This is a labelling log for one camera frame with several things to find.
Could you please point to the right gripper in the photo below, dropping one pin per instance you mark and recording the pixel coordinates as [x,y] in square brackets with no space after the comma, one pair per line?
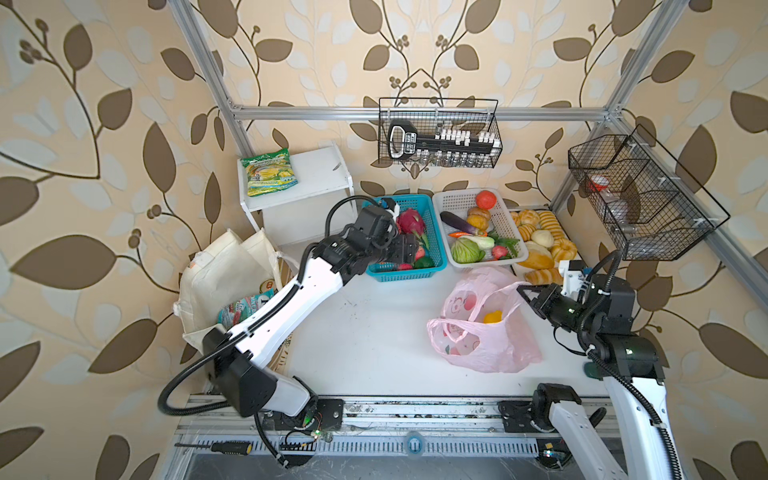
[545,296]

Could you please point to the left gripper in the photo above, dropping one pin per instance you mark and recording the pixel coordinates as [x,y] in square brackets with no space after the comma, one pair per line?
[400,253]

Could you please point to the pink dragon fruit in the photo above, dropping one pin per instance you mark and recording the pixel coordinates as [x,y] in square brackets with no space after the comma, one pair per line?
[410,222]

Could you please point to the yellow pear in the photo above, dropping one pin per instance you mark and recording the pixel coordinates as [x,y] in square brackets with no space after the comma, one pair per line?
[493,317]

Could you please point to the teal plastic fruit basket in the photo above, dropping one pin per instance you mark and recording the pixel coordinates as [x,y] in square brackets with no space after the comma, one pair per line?
[425,253]

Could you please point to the pink plastic grocery bag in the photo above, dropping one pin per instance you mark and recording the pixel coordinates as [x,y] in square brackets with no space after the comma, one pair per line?
[461,338]

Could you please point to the cream canvas tote bag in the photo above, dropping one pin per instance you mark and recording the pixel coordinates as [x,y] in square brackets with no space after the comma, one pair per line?
[228,270]

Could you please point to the teal red snack bag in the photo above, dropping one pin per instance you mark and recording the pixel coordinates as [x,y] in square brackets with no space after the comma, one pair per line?
[242,309]

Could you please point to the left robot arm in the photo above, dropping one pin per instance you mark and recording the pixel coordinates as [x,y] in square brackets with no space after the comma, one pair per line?
[237,359]

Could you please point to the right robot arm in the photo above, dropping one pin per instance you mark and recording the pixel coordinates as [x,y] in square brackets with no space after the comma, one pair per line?
[632,373]

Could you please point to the bread tray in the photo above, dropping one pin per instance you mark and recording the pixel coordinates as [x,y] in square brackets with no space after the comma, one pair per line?
[547,245]

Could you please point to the green avocado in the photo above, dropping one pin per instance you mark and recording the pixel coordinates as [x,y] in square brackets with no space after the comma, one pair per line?
[424,263]

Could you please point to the white two-tier shelf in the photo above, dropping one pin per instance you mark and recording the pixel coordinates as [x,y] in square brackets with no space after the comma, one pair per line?
[298,214]

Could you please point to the purple eggplant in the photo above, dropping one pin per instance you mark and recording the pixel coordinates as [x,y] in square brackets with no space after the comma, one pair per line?
[458,223]

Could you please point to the green cabbage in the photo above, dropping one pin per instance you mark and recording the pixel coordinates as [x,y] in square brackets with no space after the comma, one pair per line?
[466,251]

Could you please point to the white plastic vegetable basket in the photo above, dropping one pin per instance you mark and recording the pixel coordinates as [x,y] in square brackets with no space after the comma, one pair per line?
[500,238]

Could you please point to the red tomato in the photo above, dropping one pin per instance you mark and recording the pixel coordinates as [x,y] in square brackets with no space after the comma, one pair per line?
[485,200]

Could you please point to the green snack bag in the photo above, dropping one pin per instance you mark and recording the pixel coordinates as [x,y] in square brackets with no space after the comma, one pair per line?
[268,173]

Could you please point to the black yellow screwdriver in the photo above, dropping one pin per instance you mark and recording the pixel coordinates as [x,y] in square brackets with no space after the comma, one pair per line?
[229,447]

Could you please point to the black wire basket with bottles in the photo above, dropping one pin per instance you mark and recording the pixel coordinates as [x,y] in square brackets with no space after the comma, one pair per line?
[439,132]

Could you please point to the black wire wall basket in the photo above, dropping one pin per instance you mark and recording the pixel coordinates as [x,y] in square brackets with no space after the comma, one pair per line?
[653,207]

